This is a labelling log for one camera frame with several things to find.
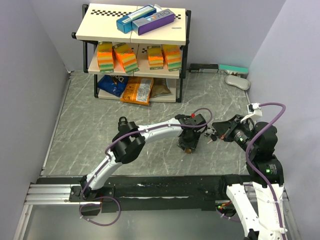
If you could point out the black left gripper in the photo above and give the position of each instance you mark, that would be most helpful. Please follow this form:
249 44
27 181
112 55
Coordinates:
193 145

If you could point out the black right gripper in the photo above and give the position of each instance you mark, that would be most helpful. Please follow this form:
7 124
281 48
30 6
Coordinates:
224 128

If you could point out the brass padlock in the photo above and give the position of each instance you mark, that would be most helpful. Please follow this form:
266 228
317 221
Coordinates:
189 150

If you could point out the black-headed key bunch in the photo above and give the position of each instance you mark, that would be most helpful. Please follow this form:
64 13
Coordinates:
210 131

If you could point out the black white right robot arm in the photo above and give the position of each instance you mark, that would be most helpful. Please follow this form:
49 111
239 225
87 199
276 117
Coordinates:
266 175

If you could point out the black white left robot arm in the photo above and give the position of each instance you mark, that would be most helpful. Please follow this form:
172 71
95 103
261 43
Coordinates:
127 145

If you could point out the black-headed keys on table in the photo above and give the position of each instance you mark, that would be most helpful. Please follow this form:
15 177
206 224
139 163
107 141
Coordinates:
213 138

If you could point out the teal white box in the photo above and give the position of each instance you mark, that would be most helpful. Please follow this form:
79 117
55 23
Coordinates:
233 70

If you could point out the brown snack bag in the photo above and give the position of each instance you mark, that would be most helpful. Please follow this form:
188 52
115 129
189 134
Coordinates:
159 88

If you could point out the black flat box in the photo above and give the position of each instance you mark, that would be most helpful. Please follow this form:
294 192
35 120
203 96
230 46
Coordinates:
203 68

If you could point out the orange snack bag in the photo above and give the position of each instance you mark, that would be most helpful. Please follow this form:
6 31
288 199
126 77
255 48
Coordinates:
138 90

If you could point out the sponge pack far right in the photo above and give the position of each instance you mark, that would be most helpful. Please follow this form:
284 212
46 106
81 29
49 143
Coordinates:
172 57

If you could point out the sponge pack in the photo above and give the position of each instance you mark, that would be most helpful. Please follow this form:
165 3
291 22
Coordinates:
126 57
105 57
172 57
155 57

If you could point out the blue chips bag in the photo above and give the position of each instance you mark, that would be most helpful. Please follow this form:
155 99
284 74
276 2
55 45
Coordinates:
113 84

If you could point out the three-tier shelf rack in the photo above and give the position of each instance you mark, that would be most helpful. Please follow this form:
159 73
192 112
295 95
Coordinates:
98 25

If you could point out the sponge pack far left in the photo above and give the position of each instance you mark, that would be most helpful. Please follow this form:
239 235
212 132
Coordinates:
105 57

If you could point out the purple box on shelf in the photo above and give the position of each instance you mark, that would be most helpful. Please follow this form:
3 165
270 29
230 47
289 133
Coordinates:
157 20

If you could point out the blue box on shelf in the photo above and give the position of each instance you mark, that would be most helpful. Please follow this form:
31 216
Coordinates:
124 24

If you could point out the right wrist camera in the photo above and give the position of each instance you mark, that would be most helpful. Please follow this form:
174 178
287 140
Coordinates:
254 112

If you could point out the aluminium rail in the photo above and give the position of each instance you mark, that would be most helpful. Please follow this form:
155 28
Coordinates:
42 194

